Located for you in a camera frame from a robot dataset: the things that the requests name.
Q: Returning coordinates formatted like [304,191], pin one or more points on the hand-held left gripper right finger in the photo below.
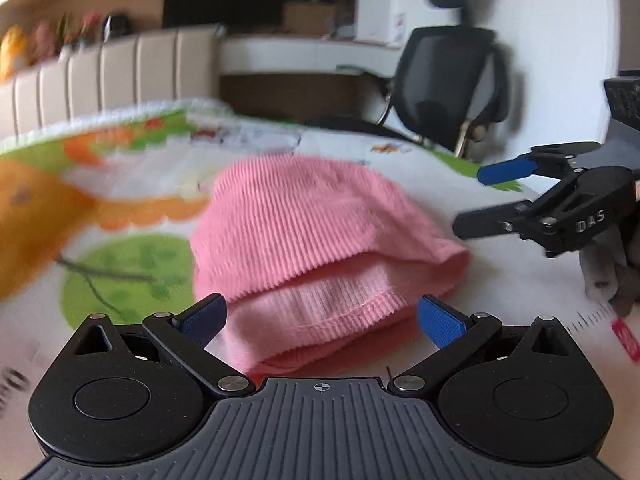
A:
[440,322]

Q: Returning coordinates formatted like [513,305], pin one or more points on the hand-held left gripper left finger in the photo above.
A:
[202,317]

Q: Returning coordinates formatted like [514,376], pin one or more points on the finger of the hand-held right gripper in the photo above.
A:
[505,171]
[490,225]

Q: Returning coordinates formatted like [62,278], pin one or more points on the pink ribbed garment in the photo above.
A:
[300,210]

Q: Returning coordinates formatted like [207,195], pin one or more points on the person's right hand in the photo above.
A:
[605,270]

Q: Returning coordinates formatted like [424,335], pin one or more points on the black office chair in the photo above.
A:
[450,80]

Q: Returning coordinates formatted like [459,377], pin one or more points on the red tag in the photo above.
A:
[627,337]

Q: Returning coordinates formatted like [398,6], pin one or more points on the printed cartoon blanket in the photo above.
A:
[150,170]

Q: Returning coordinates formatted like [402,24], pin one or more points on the white box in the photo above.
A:
[380,10]

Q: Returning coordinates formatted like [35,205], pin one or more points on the white desk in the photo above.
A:
[300,55]

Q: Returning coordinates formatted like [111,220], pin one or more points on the beige padded headboard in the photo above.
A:
[120,75]

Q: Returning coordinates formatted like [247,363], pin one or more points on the pink plush toy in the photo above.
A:
[42,40]

